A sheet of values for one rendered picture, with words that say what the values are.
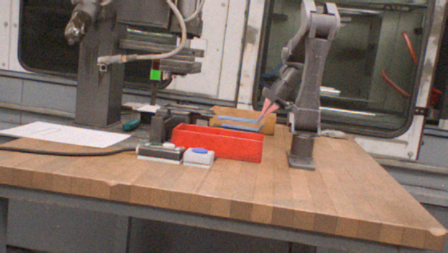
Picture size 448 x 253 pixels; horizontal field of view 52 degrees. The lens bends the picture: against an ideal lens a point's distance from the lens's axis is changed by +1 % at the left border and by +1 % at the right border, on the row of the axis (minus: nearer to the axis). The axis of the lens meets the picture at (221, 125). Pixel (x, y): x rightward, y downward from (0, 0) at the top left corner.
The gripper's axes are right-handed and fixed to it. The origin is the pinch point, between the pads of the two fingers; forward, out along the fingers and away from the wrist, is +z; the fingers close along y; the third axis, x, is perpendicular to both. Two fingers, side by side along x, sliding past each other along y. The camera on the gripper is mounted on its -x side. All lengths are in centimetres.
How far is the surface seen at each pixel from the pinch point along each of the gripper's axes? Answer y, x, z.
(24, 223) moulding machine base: 60, -57, 120
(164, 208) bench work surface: 7, 65, 21
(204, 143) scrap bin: 9.1, 34.3, 11.5
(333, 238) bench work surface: -24, 65, 4
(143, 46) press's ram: 43.2, 13.0, 3.2
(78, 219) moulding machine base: 39, -55, 100
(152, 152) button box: 18, 48, 18
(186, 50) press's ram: 31.5, 13.0, -4.2
